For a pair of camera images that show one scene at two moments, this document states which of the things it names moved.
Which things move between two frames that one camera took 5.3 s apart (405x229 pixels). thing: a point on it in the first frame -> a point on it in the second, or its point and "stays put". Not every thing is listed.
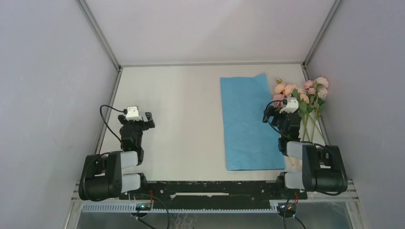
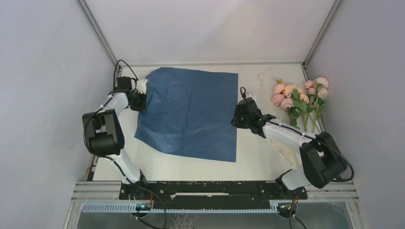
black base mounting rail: (209, 195) stays put
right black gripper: (273, 110) -> (235, 120)
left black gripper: (146, 125) -> (142, 108)
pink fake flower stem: (282, 91) stays put
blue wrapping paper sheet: (250, 144) -> (190, 112)
